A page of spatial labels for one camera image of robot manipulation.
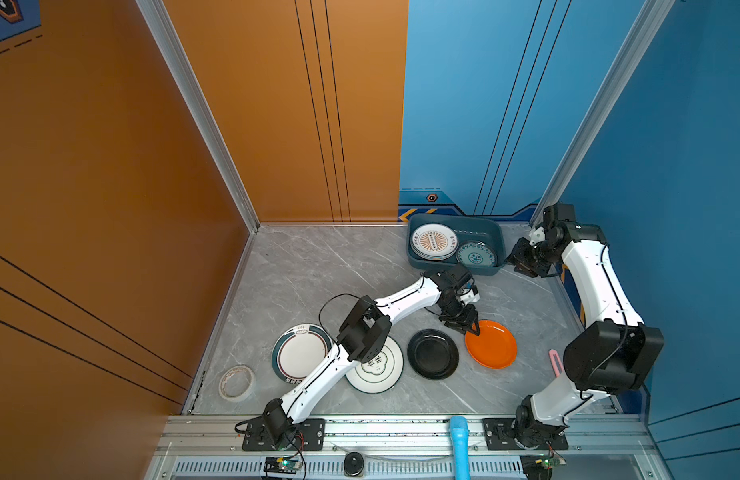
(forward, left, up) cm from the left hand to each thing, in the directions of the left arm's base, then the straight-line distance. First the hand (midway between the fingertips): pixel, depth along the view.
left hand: (476, 331), depth 89 cm
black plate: (-6, +13, -4) cm, 15 cm away
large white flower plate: (-12, +29, -2) cm, 31 cm away
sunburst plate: (+36, +9, 0) cm, 37 cm away
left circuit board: (-33, +51, -4) cm, 60 cm away
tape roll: (-15, +68, -3) cm, 70 cm away
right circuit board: (-32, -11, -2) cm, 34 cm away
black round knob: (-33, +34, +7) cm, 48 cm away
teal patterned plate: (+31, -6, 0) cm, 31 cm away
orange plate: (-4, -5, -1) cm, 7 cm away
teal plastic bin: (+43, -5, +1) cm, 43 cm away
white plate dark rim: (-6, +53, -2) cm, 53 cm away
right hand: (+13, -7, +18) cm, 23 cm away
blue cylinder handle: (-29, +9, -1) cm, 31 cm away
